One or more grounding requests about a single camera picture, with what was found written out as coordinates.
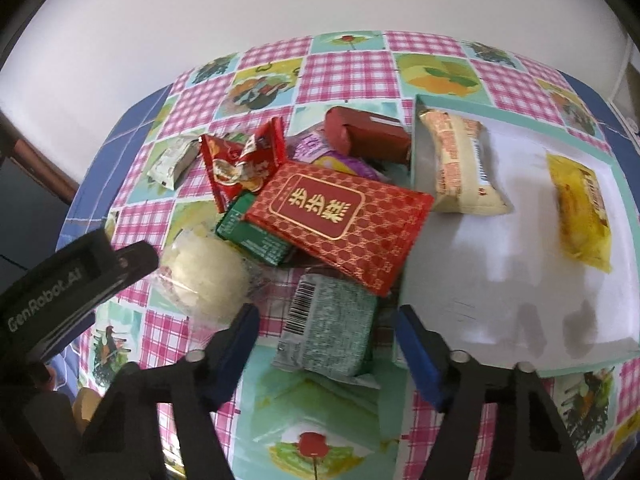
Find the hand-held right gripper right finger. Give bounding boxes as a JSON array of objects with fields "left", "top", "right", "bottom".
[{"left": 397, "top": 304, "right": 586, "bottom": 480}]

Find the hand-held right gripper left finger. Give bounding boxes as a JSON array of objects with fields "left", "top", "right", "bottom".
[{"left": 65, "top": 302, "right": 261, "bottom": 480}]

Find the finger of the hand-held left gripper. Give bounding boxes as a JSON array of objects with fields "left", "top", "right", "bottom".
[{"left": 117, "top": 241, "right": 160, "bottom": 287}]

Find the clear-wrapped round white pastry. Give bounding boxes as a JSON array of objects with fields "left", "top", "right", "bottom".
[{"left": 152, "top": 225, "right": 266, "bottom": 331}]

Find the grey-green speckled packet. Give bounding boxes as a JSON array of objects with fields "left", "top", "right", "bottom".
[{"left": 271, "top": 272, "right": 381, "bottom": 390}]

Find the dark green snack packet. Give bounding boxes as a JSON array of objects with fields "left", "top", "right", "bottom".
[{"left": 216, "top": 192, "right": 293, "bottom": 266}]

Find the teal tray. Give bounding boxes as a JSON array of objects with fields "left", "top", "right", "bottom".
[{"left": 395, "top": 94, "right": 640, "bottom": 378}]

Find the red crinkled snack packet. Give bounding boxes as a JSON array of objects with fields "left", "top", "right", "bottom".
[
  {"left": 200, "top": 134, "right": 261, "bottom": 213},
  {"left": 240, "top": 116, "right": 287, "bottom": 183}
]

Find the large red gold-patterned packet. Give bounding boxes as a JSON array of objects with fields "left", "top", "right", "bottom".
[{"left": 245, "top": 161, "right": 435, "bottom": 298}]

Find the white silver snack packet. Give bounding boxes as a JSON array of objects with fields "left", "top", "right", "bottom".
[{"left": 147, "top": 135, "right": 201, "bottom": 191}]

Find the cream snack packet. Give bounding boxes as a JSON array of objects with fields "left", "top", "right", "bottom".
[{"left": 419, "top": 110, "right": 515, "bottom": 216}]

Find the purple snack packet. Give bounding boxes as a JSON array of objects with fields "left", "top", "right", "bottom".
[{"left": 287, "top": 127, "right": 386, "bottom": 181}]

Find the yellow snack packet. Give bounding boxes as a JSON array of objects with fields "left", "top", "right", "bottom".
[{"left": 546, "top": 154, "right": 613, "bottom": 274}]

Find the dark red box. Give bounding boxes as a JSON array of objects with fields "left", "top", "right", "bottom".
[{"left": 324, "top": 106, "right": 413, "bottom": 165}]

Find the checkered printed tablecloth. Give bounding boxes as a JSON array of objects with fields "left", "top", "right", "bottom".
[{"left": 55, "top": 30, "right": 640, "bottom": 480}]

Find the brown wooden frame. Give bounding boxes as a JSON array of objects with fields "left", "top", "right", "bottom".
[{"left": 0, "top": 110, "right": 81, "bottom": 206}]

